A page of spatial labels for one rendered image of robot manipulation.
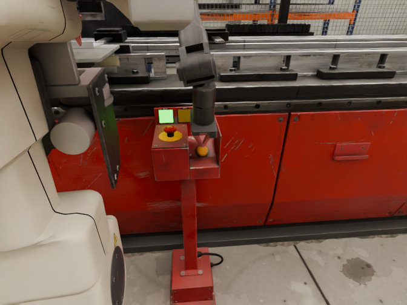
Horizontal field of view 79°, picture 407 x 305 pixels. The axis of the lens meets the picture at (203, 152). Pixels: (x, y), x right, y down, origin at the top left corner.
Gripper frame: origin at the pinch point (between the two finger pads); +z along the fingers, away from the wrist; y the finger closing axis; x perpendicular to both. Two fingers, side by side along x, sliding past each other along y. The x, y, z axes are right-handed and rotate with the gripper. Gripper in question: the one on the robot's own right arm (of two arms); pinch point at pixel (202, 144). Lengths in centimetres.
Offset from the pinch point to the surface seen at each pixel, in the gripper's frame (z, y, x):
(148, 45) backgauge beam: -3, 64, 20
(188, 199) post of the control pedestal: 24.0, -2.8, 4.7
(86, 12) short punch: -22, 44, 37
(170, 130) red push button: -2.3, 3.9, 9.2
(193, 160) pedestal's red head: 7.2, 0.2, 2.6
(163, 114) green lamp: -1.0, 13.8, 11.6
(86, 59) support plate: -19.0, 15.1, 31.2
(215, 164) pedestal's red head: 6.4, -2.7, -4.1
